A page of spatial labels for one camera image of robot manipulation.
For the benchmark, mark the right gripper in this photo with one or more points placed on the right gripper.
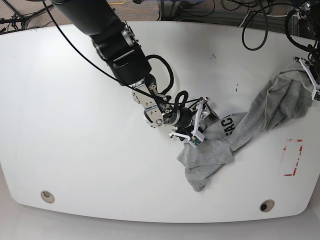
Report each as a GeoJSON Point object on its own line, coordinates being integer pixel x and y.
{"type": "Point", "coordinates": [187, 120]}

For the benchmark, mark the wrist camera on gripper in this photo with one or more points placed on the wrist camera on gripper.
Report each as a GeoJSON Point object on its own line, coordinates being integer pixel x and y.
{"type": "Point", "coordinates": [196, 139]}
{"type": "Point", "coordinates": [317, 96]}

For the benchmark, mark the left table cable grommet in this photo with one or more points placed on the left table cable grommet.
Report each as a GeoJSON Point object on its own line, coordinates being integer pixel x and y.
{"type": "Point", "coordinates": [47, 197]}

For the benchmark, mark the table cable grommet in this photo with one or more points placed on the table cable grommet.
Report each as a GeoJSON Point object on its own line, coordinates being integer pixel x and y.
{"type": "Point", "coordinates": [267, 206]}
{"type": "Point", "coordinates": [47, 197]}

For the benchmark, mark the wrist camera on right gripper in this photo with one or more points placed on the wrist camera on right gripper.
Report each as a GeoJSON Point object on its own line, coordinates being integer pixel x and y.
{"type": "Point", "coordinates": [196, 139]}

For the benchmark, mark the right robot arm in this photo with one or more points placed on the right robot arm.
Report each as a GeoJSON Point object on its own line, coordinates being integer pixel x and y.
{"type": "Point", "coordinates": [117, 46]}

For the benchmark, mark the grey T-shirt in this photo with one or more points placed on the grey T-shirt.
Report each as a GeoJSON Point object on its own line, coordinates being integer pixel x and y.
{"type": "Point", "coordinates": [285, 97]}

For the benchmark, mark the right table cable grommet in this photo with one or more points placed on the right table cable grommet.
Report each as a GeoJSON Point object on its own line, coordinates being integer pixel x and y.
{"type": "Point", "coordinates": [267, 206]}

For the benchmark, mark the red tape rectangle marking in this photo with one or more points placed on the red tape rectangle marking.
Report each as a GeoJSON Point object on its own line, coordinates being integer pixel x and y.
{"type": "Point", "coordinates": [291, 156]}

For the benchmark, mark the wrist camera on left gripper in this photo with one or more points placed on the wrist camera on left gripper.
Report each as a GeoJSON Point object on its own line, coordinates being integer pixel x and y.
{"type": "Point", "coordinates": [317, 96]}

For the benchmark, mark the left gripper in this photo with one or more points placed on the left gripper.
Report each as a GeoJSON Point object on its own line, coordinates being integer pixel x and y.
{"type": "Point", "coordinates": [311, 72]}

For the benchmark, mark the black tripod legs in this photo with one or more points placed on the black tripod legs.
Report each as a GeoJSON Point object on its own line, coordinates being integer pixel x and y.
{"type": "Point", "coordinates": [18, 22]}

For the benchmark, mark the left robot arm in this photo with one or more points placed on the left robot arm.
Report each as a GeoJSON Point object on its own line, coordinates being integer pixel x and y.
{"type": "Point", "coordinates": [310, 10]}

